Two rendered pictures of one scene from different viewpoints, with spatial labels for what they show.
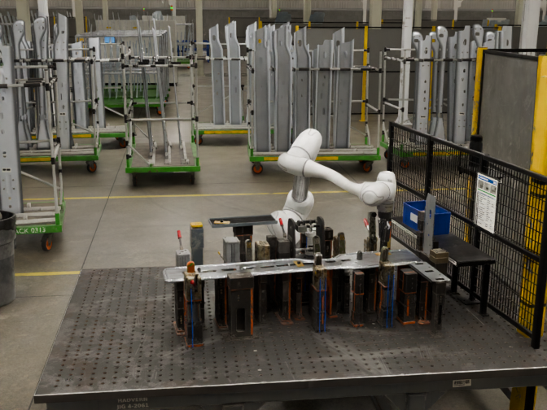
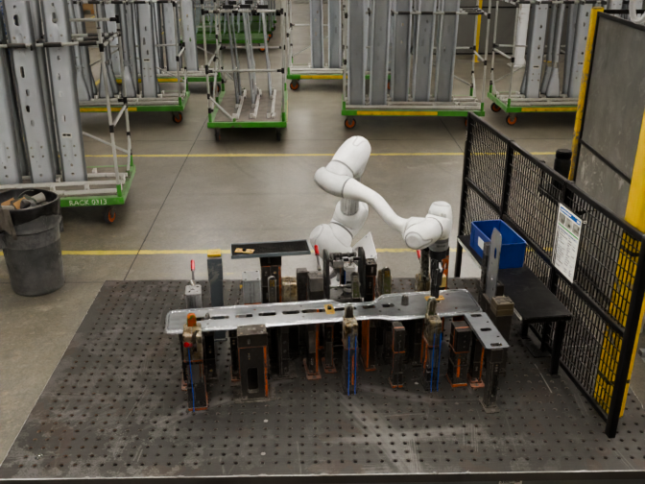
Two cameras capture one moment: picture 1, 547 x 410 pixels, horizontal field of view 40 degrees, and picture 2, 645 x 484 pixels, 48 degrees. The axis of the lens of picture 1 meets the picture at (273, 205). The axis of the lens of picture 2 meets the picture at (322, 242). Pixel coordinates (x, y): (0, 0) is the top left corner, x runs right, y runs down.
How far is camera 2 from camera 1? 104 cm
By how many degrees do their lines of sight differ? 11
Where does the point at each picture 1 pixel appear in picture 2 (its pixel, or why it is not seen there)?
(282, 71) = (380, 14)
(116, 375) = (95, 452)
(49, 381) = (15, 458)
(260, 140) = (354, 91)
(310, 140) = (354, 152)
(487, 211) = (566, 254)
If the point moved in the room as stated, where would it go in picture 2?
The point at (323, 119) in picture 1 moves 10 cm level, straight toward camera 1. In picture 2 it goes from (424, 69) to (423, 71)
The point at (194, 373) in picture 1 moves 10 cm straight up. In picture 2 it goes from (185, 454) to (182, 433)
